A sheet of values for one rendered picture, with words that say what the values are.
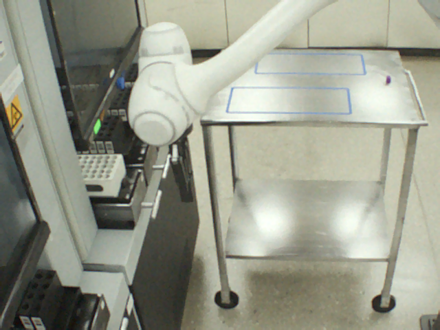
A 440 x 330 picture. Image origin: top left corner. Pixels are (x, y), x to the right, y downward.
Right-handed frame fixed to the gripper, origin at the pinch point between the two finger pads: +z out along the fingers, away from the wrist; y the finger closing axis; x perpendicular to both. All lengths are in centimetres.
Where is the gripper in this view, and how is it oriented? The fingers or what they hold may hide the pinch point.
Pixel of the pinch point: (185, 189)
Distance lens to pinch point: 133.5
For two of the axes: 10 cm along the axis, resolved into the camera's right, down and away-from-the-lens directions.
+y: -0.9, 6.1, -7.9
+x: 9.9, -0.1, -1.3
